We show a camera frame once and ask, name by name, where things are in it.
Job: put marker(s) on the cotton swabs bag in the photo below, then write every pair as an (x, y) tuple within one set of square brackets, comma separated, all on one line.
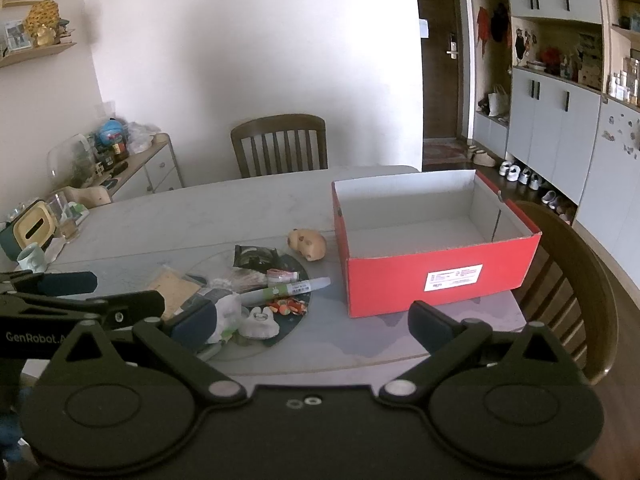
[(238, 280)]

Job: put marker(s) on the wooden chair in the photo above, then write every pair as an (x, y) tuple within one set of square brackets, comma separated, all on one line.
[(567, 289), (280, 144)]

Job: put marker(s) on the white wall cabinet unit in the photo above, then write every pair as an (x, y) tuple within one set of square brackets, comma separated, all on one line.
[(573, 113)]

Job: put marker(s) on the wooden wall shelf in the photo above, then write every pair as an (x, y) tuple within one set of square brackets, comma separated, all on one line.
[(25, 55)]

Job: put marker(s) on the white green wipes pack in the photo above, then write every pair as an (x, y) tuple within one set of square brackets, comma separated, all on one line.
[(218, 316)]

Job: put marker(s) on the tan spotted plush toy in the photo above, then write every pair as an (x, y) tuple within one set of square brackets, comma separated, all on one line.
[(310, 244)]

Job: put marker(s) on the white sideboard cabinet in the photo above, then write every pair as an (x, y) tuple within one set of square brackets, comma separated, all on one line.
[(153, 171)]

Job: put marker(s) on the golden ornament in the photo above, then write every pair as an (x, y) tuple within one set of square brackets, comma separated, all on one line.
[(44, 24)]

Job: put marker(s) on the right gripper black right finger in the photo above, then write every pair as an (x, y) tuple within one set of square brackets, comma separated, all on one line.
[(499, 396)]

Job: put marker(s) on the white shoes row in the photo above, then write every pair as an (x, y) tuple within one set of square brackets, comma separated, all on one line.
[(527, 185)]

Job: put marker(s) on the grey correction tape dispenser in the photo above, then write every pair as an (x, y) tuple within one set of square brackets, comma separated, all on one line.
[(259, 325)]

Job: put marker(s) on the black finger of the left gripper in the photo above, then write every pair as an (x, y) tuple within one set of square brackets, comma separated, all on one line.
[(48, 284), (113, 312)]

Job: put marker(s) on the blue globe toy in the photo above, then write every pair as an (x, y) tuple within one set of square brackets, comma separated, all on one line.
[(111, 133)]

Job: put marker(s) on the beige plush on sideboard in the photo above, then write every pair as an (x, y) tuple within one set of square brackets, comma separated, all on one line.
[(93, 197)]

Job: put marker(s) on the dark wooden door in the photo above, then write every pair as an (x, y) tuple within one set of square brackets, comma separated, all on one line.
[(440, 68)]

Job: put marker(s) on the red orange keychain toy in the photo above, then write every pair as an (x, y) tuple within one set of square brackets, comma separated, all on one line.
[(288, 306)]

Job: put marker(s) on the small photo frame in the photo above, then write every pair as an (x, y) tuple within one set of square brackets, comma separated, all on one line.
[(17, 37)]

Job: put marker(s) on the green white tube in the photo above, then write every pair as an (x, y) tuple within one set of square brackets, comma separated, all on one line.
[(266, 295)]

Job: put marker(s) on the far wooden chair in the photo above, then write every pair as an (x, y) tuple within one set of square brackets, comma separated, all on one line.
[(280, 144)]

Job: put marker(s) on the near wooden chair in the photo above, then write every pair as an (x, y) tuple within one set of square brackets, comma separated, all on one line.
[(567, 289)]

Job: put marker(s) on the dark foil packet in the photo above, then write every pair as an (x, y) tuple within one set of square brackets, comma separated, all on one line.
[(256, 258)]

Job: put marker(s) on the pale green mug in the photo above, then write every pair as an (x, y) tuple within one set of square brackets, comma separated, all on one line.
[(33, 259)]

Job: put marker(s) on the small pink white tube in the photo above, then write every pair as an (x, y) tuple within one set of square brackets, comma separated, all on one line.
[(277, 277)]

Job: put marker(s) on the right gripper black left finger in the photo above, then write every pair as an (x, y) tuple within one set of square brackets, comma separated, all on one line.
[(90, 401)]

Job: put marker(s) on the red cardboard shoe box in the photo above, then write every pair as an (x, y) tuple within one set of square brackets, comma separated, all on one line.
[(440, 237)]

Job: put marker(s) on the green yellow tissue box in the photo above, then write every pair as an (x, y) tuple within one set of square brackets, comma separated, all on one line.
[(36, 224)]

